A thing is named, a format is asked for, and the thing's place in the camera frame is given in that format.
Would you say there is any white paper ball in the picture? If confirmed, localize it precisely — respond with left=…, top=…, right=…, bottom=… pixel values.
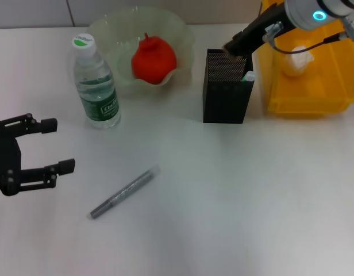
left=283, top=44, right=314, bottom=77

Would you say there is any translucent green glass fruit plate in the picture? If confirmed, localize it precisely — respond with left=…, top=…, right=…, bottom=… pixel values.
left=88, top=7, right=195, bottom=100

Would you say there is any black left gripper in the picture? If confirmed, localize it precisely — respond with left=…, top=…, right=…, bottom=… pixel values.
left=0, top=113, right=76, bottom=197

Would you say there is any yellow plastic bin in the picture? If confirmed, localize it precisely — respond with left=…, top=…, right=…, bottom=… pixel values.
left=256, top=0, right=354, bottom=117

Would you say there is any clear water bottle green label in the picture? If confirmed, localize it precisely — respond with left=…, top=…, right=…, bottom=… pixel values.
left=69, top=33, right=122, bottom=129

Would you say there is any red-orange fruit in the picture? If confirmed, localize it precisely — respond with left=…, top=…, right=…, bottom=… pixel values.
left=130, top=32, right=178, bottom=85

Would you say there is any grey marker pen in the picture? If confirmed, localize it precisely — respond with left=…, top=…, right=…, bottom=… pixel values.
left=89, top=164, right=161, bottom=220

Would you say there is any black mesh pen holder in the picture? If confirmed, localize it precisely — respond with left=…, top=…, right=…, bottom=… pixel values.
left=202, top=48, right=255, bottom=124

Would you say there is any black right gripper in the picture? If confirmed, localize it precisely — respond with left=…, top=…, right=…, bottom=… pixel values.
left=221, top=3, right=295, bottom=57

